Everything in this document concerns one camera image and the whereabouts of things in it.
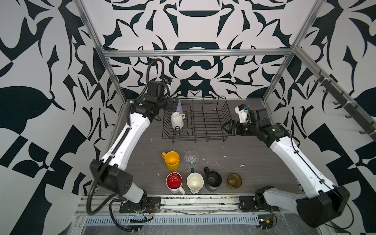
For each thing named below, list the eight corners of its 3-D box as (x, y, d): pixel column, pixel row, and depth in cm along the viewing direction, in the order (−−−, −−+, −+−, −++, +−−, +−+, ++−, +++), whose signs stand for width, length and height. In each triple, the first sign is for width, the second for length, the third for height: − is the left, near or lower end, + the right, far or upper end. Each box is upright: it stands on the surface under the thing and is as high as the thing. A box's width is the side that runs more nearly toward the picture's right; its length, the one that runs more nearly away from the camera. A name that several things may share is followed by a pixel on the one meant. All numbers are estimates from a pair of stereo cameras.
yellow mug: (162, 170, 86) (160, 165, 79) (164, 157, 91) (162, 151, 85) (179, 170, 86) (179, 165, 80) (180, 157, 91) (179, 151, 85)
